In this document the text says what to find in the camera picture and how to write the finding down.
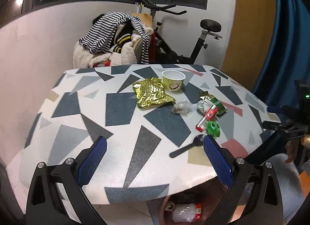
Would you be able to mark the gold foil snack bag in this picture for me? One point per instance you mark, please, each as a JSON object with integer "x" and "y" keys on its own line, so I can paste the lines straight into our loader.
{"x": 150, "y": 91}

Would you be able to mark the brown round trash bin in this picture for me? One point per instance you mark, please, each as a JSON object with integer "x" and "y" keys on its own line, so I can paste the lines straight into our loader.
{"x": 208, "y": 194}

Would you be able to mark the white plastic bag in bin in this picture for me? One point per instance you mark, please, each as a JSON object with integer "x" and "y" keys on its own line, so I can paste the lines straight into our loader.
{"x": 186, "y": 213}

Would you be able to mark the chair with clothes pile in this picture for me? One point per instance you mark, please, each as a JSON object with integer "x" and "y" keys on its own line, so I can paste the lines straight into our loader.
{"x": 126, "y": 48}

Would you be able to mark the black plastic spoon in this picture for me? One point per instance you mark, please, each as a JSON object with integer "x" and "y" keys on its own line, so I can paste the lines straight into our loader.
{"x": 197, "y": 141}

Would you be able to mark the light blue fuzzy sleeve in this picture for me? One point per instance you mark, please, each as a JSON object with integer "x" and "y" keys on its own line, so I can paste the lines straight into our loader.
{"x": 290, "y": 185}

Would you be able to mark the person's right hand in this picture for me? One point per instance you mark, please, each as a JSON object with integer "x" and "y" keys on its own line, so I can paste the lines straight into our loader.
{"x": 292, "y": 149}

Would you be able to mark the clear plastic bag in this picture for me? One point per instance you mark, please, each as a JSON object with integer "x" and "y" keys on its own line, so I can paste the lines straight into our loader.
{"x": 182, "y": 108}

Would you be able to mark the blue curtain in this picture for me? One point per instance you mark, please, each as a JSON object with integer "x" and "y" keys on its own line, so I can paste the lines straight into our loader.
{"x": 287, "y": 59}

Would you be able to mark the striped black white shirt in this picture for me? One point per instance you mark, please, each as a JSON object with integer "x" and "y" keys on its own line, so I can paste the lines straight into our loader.
{"x": 99, "y": 38}

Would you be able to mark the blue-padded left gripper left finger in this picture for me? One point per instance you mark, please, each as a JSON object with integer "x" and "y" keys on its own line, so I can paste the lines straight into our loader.
{"x": 44, "y": 204}

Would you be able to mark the white paper ball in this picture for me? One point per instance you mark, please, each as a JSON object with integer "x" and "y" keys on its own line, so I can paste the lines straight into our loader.
{"x": 204, "y": 106}

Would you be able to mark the black exercise bike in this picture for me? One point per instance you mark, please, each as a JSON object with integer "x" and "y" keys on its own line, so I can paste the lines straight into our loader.
{"x": 172, "y": 35}

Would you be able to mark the yellow-green paper cup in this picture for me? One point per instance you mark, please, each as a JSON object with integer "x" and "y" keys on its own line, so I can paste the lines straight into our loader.
{"x": 173, "y": 80}

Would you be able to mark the red clear tube container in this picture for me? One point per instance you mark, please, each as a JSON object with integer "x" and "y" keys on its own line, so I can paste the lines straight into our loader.
{"x": 209, "y": 116}

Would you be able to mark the geometric patterned tablecloth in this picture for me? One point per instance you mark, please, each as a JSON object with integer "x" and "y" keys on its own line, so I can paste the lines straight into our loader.
{"x": 87, "y": 103}

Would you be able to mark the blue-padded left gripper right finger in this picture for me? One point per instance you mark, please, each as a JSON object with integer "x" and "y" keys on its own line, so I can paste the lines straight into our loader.
{"x": 264, "y": 205}

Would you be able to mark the green red snack wrapper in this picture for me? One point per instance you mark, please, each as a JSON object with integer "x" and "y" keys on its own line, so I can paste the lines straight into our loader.
{"x": 211, "y": 100}

